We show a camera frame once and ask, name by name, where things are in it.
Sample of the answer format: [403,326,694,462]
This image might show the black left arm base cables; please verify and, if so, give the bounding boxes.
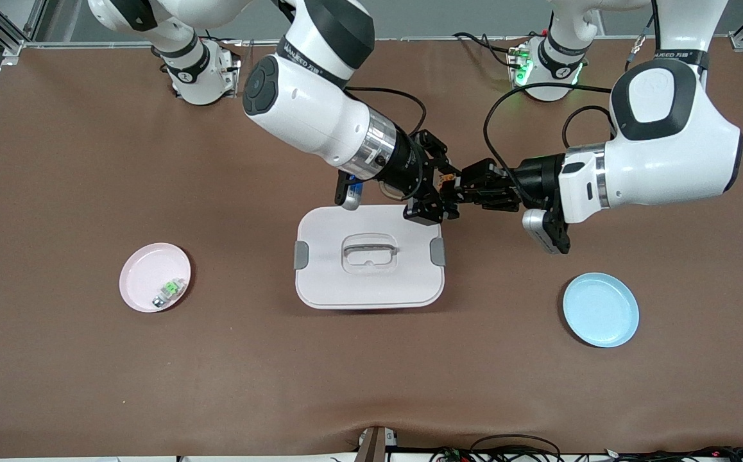
[453,31,527,68]

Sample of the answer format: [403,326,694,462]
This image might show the brown table cover mat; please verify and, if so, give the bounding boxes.
[0,37,743,459]

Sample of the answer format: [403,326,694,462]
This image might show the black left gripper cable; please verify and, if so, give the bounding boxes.
[483,81,617,188]

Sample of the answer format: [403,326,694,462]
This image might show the white lidded box grey latches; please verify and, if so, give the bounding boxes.
[293,205,447,310]

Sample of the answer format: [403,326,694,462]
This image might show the tangled black cable bundle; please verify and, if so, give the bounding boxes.
[429,434,743,462]

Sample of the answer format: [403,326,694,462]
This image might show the black right arm base cable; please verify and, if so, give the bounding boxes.
[198,32,244,49]

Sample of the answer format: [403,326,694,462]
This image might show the silver table edge rail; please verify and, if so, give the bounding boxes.
[19,33,738,49]

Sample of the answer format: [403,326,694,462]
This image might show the green push-button switch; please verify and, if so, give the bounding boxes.
[152,278,188,309]

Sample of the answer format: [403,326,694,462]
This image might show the pink round plate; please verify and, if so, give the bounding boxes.
[119,243,192,313]

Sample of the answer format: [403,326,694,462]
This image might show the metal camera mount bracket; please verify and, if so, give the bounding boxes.
[355,426,398,462]

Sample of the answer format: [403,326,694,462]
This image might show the light blue round plate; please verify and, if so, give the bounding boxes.
[562,272,640,348]

